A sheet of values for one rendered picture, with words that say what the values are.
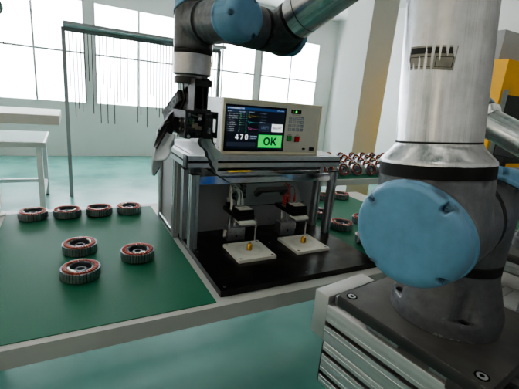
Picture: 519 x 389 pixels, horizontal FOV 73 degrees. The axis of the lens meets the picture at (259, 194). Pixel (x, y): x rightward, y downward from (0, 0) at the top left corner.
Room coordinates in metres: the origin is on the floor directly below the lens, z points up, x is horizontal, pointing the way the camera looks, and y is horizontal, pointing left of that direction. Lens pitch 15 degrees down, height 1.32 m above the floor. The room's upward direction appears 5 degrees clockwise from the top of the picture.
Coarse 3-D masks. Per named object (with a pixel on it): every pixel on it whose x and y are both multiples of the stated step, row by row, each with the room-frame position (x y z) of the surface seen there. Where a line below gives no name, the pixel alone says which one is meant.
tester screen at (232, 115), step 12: (228, 108) 1.30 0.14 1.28; (240, 108) 1.32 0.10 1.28; (252, 108) 1.34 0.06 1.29; (228, 120) 1.30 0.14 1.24; (240, 120) 1.32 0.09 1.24; (252, 120) 1.35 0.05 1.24; (264, 120) 1.37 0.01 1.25; (276, 120) 1.40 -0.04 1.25; (228, 132) 1.30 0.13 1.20; (240, 132) 1.33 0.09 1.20; (252, 132) 1.35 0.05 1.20; (264, 132) 1.37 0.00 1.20; (276, 132) 1.40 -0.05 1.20
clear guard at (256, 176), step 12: (228, 168) 1.29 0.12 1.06; (240, 168) 1.31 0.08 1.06; (252, 168) 1.33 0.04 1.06; (264, 168) 1.36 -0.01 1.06; (228, 180) 1.10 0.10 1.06; (240, 180) 1.12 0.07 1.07; (252, 180) 1.13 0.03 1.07; (264, 180) 1.15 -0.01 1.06; (276, 180) 1.17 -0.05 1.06; (288, 180) 1.18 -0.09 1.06; (240, 192) 1.05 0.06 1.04; (252, 192) 1.07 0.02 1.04; (276, 192) 1.11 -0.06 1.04; (288, 192) 1.13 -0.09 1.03; (240, 204) 1.02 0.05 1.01; (252, 204) 1.04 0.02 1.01; (264, 204) 1.06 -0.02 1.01
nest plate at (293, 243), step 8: (280, 240) 1.34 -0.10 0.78; (288, 240) 1.34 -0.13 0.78; (296, 240) 1.35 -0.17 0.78; (312, 240) 1.36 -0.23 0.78; (288, 248) 1.29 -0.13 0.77; (296, 248) 1.27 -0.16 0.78; (304, 248) 1.28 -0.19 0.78; (312, 248) 1.28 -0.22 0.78; (320, 248) 1.29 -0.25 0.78; (328, 248) 1.30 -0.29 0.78
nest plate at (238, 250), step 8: (256, 240) 1.31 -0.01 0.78; (224, 248) 1.23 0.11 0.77; (232, 248) 1.22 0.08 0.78; (240, 248) 1.22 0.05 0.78; (256, 248) 1.24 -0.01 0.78; (264, 248) 1.24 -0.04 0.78; (232, 256) 1.16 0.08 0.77; (240, 256) 1.15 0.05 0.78; (248, 256) 1.16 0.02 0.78; (256, 256) 1.16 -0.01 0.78; (264, 256) 1.17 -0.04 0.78; (272, 256) 1.18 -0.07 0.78
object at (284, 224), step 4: (276, 220) 1.46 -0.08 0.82; (288, 220) 1.47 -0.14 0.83; (292, 220) 1.47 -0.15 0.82; (276, 224) 1.45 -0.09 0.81; (280, 224) 1.42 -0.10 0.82; (284, 224) 1.43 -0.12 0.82; (288, 224) 1.44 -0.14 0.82; (292, 224) 1.45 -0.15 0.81; (276, 228) 1.45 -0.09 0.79; (280, 228) 1.42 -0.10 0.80; (284, 228) 1.43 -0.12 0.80; (288, 228) 1.44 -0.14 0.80; (292, 228) 1.45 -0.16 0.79; (276, 232) 1.44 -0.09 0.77; (280, 232) 1.42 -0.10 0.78; (284, 232) 1.43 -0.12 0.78; (288, 232) 1.44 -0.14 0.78; (292, 232) 1.45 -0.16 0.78
